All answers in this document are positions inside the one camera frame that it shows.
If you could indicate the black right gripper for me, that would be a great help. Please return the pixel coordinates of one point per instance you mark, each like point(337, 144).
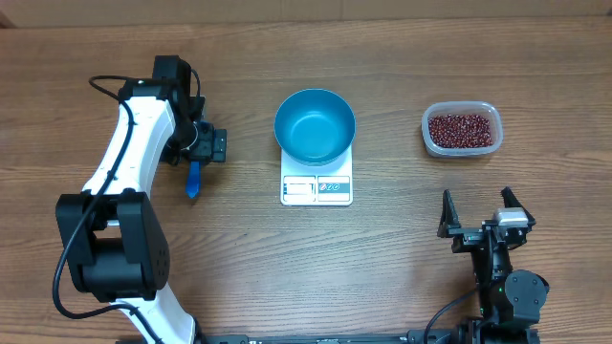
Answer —
point(468, 236)

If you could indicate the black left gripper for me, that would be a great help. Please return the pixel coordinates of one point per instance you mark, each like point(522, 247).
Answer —
point(209, 149)

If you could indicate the blue plastic scoop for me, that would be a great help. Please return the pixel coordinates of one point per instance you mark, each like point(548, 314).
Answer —
point(193, 180)

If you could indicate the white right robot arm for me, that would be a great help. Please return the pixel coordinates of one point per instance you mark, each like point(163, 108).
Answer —
point(510, 299)

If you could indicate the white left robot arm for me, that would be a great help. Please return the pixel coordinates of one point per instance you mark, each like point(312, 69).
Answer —
point(115, 256)

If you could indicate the blue metal bowl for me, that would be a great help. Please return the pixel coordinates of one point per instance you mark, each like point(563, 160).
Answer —
point(314, 126)

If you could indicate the white digital kitchen scale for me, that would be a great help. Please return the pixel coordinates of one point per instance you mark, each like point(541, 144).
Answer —
point(316, 185)

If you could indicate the red adzuki beans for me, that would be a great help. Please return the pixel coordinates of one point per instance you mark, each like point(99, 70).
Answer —
point(460, 131)

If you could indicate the clear plastic bean container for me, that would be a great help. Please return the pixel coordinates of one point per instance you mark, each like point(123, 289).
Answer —
point(463, 108)

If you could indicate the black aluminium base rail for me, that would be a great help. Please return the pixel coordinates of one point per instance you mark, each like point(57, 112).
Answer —
point(411, 337)

